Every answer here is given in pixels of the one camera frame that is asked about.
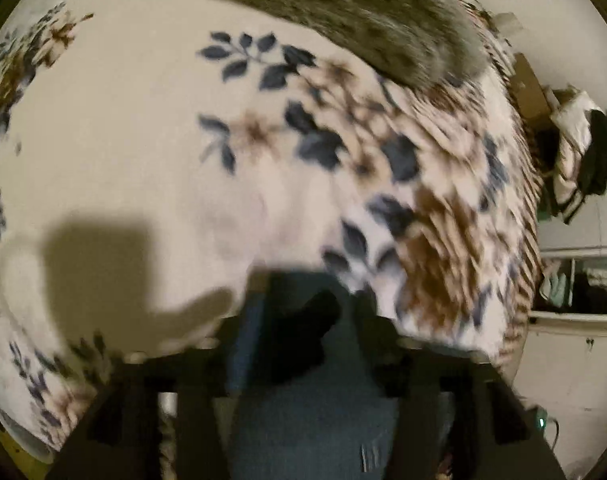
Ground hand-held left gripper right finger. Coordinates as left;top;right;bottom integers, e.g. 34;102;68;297
351;292;570;480

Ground large cardboard box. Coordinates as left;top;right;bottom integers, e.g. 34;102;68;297
501;52;559;121

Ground brown checkered blanket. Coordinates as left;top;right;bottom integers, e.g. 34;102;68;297
466;2;545;376

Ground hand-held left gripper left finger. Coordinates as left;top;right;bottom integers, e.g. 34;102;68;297
47;280;266;480

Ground grey folded fleece blanket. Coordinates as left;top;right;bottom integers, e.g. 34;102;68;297
177;0;487;92

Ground floral print blanket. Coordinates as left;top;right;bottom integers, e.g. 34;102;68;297
0;0;539;466

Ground white clothes pile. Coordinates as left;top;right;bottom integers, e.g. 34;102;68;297
548;91;607;221

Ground dark blue jeans pants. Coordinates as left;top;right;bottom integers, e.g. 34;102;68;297
222;269;457;480

